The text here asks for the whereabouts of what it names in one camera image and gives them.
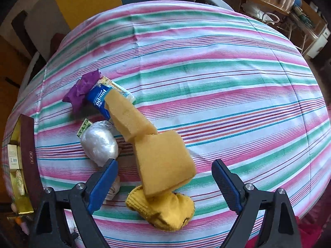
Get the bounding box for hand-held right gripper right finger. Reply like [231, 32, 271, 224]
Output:
[211, 159, 303, 248]

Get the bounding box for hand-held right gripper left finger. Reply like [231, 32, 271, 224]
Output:
[28, 158, 119, 248]

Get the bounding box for white cloth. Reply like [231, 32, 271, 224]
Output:
[103, 176, 121, 204]

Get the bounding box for yellow knit glove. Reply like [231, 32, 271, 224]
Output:
[125, 185, 195, 231]

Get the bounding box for thick yellow sponge block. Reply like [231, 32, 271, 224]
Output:
[134, 130, 196, 198]

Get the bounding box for maroon box with gold lining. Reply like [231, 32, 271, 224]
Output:
[2, 114, 44, 215]

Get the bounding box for green and white carton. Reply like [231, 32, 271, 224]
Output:
[77, 119, 93, 138]

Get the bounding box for long yellow sponge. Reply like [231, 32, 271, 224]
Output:
[106, 89, 157, 144]

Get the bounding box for gold foil packet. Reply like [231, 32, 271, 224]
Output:
[10, 169, 26, 197]

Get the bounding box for blue snack packet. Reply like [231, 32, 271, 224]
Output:
[86, 76, 135, 120]

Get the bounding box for small white carton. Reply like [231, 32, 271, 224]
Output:
[7, 145, 24, 172]

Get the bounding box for purple snack wrapper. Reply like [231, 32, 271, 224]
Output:
[63, 69, 102, 115]

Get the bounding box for red cloth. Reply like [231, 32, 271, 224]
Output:
[295, 204, 331, 248]

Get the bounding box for striped tablecloth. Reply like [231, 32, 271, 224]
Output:
[1, 0, 331, 248]

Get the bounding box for white cabinet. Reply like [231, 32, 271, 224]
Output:
[304, 28, 331, 58]

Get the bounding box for yellow panel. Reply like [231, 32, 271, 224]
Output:
[53, 0, 123, 31]

